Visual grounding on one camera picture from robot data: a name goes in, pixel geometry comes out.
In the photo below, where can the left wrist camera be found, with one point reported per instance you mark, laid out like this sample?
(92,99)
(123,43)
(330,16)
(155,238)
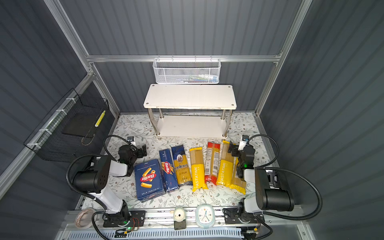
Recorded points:
(131,139)

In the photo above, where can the blue yellow spaghetti bag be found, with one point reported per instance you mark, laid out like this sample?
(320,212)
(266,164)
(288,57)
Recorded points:
(181,166)

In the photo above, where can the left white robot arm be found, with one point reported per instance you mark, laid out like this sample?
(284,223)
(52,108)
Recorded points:
(88,176)

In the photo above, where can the round white timer device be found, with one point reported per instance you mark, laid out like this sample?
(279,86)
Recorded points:
(179,219)

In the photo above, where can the white tube in basket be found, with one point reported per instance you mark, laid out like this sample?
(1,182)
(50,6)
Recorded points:
(205,78)

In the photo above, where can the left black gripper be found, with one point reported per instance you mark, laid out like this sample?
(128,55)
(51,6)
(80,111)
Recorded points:
(141,151)

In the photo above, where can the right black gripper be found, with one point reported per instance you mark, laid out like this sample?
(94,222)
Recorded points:
(236,150)

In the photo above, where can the white two-tier shelf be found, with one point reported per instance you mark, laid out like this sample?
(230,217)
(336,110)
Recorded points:
(190,97)

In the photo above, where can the yellow Pastatime spaghetti bag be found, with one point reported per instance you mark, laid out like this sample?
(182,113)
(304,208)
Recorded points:
(226,167)
(198,169)

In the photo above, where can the large blue Barilla pasta box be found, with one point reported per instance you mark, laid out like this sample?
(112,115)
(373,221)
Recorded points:
(149,180)

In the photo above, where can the narrow blue Barilla spaghetti box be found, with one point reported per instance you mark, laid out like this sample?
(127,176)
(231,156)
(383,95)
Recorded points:
(170,178)

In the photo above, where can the white analog clock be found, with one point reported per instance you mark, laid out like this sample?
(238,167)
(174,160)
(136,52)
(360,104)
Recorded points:
(205,216)

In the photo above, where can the yellow green marker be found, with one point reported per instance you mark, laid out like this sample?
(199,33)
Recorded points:
(99,120)

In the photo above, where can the black wire basket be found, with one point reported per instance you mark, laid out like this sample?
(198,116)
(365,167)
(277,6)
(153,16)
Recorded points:
(70,132)

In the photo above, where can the white wire mesh basket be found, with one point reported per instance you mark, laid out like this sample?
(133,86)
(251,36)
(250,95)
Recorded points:
(178,73)

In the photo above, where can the roll of clear tape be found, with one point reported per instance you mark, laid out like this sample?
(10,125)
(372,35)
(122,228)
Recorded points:
(84,219)

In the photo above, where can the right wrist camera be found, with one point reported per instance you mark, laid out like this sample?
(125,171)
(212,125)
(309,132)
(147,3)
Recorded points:
(243,142)

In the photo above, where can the yellow spaghetti bag back side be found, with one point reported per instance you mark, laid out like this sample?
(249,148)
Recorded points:
(236,182)

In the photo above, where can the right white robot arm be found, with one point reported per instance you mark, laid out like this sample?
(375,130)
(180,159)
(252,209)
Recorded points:
(271,188)

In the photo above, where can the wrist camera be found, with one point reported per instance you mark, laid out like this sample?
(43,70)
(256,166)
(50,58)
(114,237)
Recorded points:
(131,139)
(243,142)

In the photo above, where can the red spaghetti bag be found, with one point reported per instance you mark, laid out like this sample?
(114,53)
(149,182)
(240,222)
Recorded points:
(212,162)

